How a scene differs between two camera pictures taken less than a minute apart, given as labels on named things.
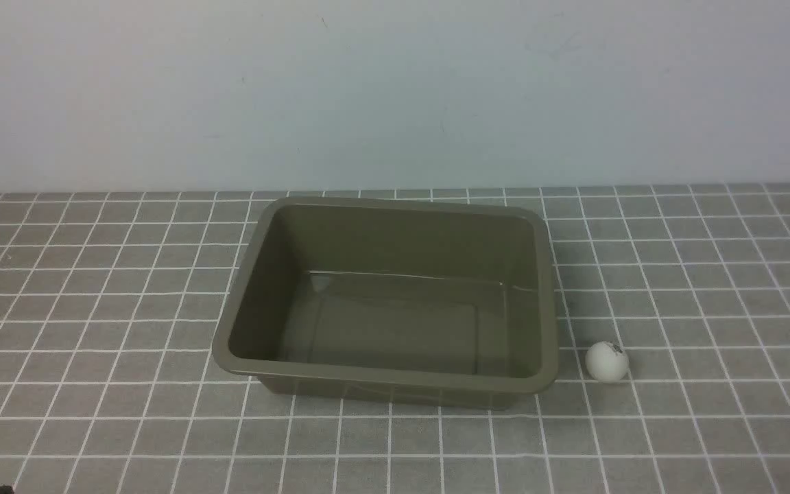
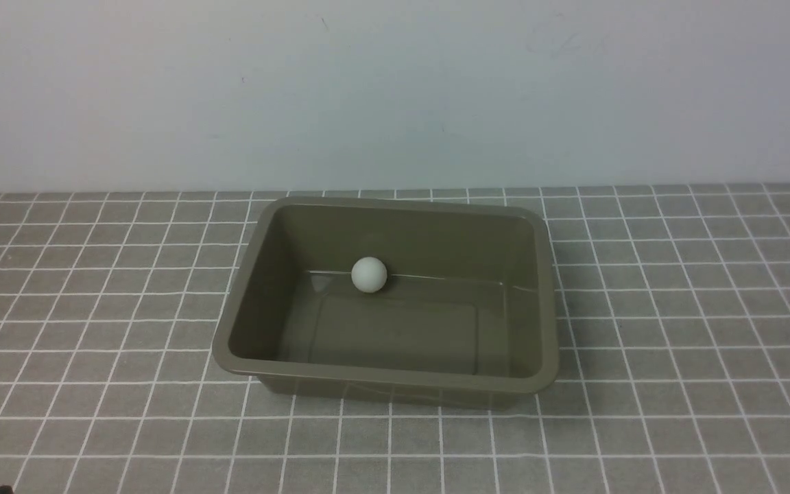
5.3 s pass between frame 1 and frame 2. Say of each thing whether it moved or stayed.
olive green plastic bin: stayed
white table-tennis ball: moved
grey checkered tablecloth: stayed
